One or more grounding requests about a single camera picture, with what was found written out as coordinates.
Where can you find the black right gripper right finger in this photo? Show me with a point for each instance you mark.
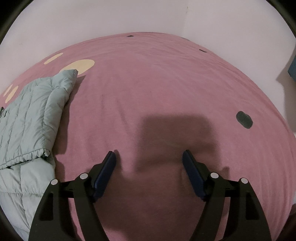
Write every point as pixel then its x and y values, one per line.
pixel 246 219

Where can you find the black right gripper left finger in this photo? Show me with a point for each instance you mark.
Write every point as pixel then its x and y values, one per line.
pixel 53 219

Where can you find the light blue puffer jacket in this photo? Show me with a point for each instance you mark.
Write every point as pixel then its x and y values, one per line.
pixel 29 126

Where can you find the pink dotted bed sheet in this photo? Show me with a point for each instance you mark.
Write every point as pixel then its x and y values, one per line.
pixel 151 96

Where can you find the dark blue object by wall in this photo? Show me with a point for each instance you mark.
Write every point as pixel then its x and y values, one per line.
pixel 292 69

